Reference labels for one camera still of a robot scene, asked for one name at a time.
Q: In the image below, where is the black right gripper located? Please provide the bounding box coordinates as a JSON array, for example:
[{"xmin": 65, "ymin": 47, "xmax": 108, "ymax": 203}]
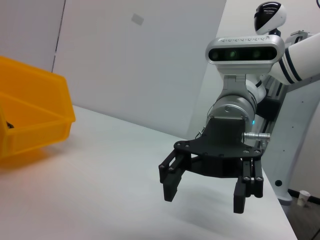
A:
[{"xmin": 158, "ymin": 118, "xmax": 265, "ymax": 214}]

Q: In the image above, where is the white paper cup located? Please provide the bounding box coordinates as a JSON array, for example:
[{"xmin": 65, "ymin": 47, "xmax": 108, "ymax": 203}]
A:
[{"xmin": 297, "ymin": 189, "xmax": 311, "ymax": 208}]

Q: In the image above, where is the white robot head black visor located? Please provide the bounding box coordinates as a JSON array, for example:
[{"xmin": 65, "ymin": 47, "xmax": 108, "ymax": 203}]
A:
[{"xmin": 254, "ymin": 1, "xmax": 287, "ymax": 36}]

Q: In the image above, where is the yellow plastic bin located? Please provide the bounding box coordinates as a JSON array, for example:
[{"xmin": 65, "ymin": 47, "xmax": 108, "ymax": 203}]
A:
[{"xmin": 0, "ymin": 55, "xmax": 77, "ymax": 161}]

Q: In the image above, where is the right gripper connector cable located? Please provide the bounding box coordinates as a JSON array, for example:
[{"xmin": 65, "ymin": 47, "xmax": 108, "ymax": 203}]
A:
[{"xmin": 197, "ymin": 128, "xmax": 272, "ymax": 147}]

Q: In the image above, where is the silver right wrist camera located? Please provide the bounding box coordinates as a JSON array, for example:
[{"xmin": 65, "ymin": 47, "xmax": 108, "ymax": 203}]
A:
[{"xmin": 205, "ymin": 34, "xmax": 286, "ymax": 96}]

